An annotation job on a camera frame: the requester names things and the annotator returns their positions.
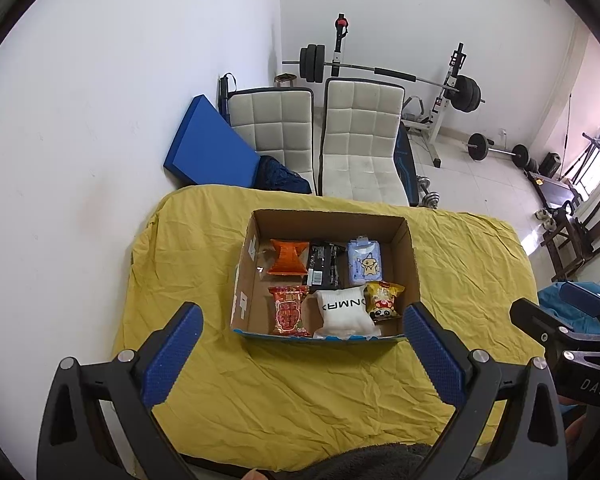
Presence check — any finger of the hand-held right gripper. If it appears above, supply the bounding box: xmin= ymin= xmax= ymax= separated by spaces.
xmin=510 ymin=297 xmax=576 ymax=346
xmin=560 ymin=281 xmax=600 ymax=333

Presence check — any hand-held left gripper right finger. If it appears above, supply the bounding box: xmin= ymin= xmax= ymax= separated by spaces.
xmin=402 ymin=301 xmax=568 ymax=480

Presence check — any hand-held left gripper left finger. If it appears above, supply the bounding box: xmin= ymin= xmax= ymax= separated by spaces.
xmin=37 ymin=301 xmax=204 ymax=480

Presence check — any yellow cartoon snack packet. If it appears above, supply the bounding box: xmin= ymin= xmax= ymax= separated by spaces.
xmin=364 ymin=281 xmax=405 ymax=322

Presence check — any cardboard box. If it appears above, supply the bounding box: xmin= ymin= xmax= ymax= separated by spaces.
xmin=230 ymin=208 xmax=421 ymax=343

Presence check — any white pillow packet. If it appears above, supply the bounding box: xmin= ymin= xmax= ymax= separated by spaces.
xmin=312 ymin=287 xmax=376 ymax=339

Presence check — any light blue tissue packet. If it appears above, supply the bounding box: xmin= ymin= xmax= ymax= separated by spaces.
xmin=347 ymin=238 xmax=383 ymax=285

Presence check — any red snack packet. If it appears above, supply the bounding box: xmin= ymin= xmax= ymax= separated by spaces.
xmin=268 ymin=285 xmax=313 ymax=337

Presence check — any black snack packet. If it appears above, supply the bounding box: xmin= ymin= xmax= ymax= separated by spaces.
xmin=305 ymin=240 xmax=348 ymax=289

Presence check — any orange snack packet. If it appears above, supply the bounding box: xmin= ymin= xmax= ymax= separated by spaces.
xmin=268 ymin=239 xmax=310 ymax=277

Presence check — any person's right hand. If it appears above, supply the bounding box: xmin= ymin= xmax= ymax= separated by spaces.
xmin=562 ymin=417 xmax=588 ymax=456

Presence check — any blue bean bag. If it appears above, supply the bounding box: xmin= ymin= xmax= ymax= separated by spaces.
xmin=537 ymin=281 xmax=600 ymax=331

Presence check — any dark wooden chair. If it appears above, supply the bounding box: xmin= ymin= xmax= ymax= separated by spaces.
xmin=540 ymin=191 xmax=600 ymax=281

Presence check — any black treadmill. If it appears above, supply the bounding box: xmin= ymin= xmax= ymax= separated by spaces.
xmin=527 ymin=170 xmax=586 ymax=206

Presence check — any grey fleece clothing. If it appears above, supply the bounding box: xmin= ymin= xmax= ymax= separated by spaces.
xmin=300 ymin=442 xmax=481 ymax=480

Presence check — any yellow tablecloth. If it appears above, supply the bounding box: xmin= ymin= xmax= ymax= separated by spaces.
xmin=114 ymin=185 xmax=548 ymax=473

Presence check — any chrome dumbbell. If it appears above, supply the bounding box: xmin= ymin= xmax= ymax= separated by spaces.
xmin=416 ymin=176 xmax=443 ymax=208

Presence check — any short barbell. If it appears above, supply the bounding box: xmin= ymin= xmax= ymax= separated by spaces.
xmin=465 ymin=132 xmax=530 ymax=168

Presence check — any dark blue cloth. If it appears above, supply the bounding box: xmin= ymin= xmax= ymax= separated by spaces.
xmin=252 ymin=155 xmax=313 ymax=195

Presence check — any blue foam mat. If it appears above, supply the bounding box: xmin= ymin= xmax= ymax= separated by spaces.
xmin=163 ymin=95 xmax=261 ymax=188

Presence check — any white padded chair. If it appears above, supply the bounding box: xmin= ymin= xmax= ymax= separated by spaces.
xmin=320 ymin=77 xmax=411 ymax=206
xmin=227 ymin=87 xmax=316 ymax=193

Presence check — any white barbell rack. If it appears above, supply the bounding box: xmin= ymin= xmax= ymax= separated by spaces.
xmin=330 ymin=12 xmax=468 ymax=168

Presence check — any long barbell with black plates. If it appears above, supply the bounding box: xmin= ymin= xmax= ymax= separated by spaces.
xmin=282 ymin=45 xmax=486 ymax=112

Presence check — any black exercise frame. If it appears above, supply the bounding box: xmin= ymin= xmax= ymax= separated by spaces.
xmin=562 ymin=132 xmax=600 ymax=181

